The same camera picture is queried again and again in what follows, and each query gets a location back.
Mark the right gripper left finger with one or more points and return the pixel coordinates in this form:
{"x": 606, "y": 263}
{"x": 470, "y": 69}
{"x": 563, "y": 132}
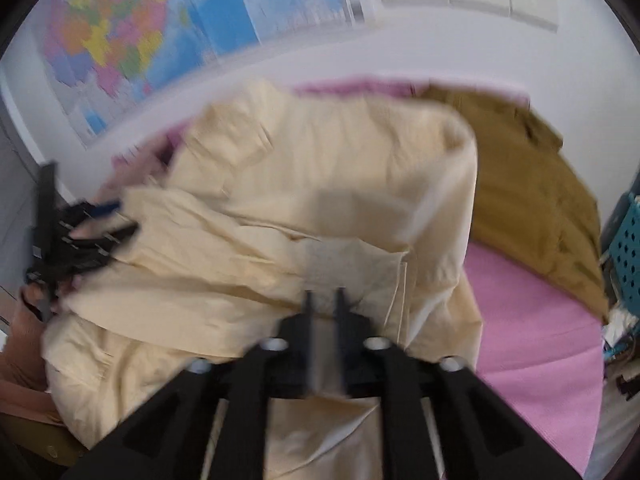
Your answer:
{"x": 210, "y": 420}

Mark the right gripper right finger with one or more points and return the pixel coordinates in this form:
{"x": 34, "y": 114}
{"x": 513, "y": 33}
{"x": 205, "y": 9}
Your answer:
{"x": 439, "y": 420}

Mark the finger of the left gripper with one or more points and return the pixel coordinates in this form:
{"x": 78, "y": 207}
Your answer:
{"x": 107, "y": 207}
{"x": 115, "y": 237}

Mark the cream yellow large jacket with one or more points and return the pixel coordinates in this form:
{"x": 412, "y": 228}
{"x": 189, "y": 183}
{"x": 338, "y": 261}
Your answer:
{"x": 273, "y": 195}

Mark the person's left hand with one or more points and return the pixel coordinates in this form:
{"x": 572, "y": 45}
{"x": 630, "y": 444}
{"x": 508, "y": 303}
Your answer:
{"x": 22, "y": 363}

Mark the pink bed sheet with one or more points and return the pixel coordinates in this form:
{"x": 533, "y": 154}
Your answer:
{"x": 541, "y": 347}

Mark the mustard brown garment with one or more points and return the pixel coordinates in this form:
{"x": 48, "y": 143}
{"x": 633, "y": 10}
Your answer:
{"x": 529, "y": 203}

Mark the teal perforated plastic basket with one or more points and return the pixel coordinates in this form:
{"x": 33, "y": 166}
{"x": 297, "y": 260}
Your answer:
{"x": 620, "y": 245}

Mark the colourful wall map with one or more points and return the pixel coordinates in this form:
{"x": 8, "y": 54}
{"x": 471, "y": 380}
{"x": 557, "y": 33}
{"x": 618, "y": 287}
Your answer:
{"x": 103, "y": 58}

